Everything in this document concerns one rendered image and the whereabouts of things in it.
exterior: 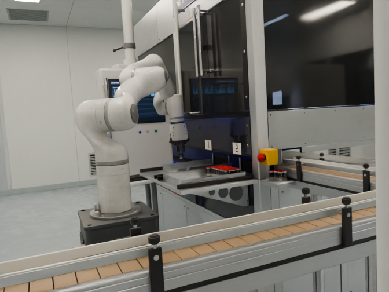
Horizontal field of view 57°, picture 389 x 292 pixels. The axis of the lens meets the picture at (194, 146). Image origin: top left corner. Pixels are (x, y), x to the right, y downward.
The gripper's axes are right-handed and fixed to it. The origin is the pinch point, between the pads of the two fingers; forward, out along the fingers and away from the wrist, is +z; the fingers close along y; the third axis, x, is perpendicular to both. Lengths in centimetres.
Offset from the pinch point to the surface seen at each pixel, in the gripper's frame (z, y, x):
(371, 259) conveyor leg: 27, -9, 126
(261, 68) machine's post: -36, -28, 50
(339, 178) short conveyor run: 13, -35, 87
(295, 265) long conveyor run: 19, 20, 133
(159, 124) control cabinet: -16, -3, -52
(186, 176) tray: 13.6, 4.0, 17.8
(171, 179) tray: 12.1, 16.3, 30.4
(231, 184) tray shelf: 16, -8, 48
